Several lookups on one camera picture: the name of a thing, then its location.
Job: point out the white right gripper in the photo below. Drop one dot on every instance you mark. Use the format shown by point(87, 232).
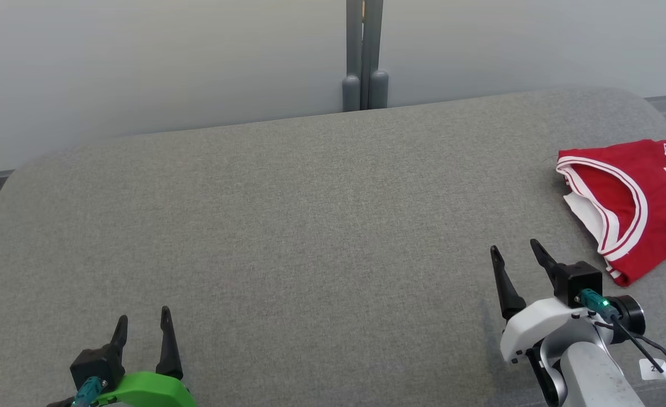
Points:
point(530, 328)

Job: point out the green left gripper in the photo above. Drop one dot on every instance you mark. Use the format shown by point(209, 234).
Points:
point(146, 393)

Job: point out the red white jersey t-shirt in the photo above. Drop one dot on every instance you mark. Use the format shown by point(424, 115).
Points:
point(649, 226)

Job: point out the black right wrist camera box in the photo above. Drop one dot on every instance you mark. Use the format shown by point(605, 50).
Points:
point(578, 280)

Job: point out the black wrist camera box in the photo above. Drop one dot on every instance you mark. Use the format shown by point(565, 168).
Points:
point(578, 280)
point(95, 364)

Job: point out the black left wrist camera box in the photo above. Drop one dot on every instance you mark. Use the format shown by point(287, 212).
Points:
point(95, 364)

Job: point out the teal left camera connector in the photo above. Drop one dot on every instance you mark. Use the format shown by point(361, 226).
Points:
point(90, 390)

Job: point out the teal camera connector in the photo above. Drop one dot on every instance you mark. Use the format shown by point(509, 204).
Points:
point(595, 299)
point(90, 390)

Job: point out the teal right camera connector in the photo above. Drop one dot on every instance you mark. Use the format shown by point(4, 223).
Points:
point(595, 299)

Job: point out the grey partition post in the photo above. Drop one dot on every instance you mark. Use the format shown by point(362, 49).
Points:
point(365, 56)

